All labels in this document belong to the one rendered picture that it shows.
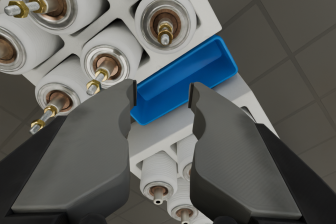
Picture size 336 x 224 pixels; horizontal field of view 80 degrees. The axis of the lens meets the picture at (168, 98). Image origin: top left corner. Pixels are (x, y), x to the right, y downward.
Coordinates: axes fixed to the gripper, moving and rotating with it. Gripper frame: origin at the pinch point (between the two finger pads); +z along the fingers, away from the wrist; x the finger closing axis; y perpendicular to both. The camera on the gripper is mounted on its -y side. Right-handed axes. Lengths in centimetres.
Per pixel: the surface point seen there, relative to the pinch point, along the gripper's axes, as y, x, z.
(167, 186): 38.2, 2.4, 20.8
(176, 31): 1.4, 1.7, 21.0
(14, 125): 42, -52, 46
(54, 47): 7.4, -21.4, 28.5
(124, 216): 98, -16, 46
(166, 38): 0.3, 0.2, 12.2
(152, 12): -1.1, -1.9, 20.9
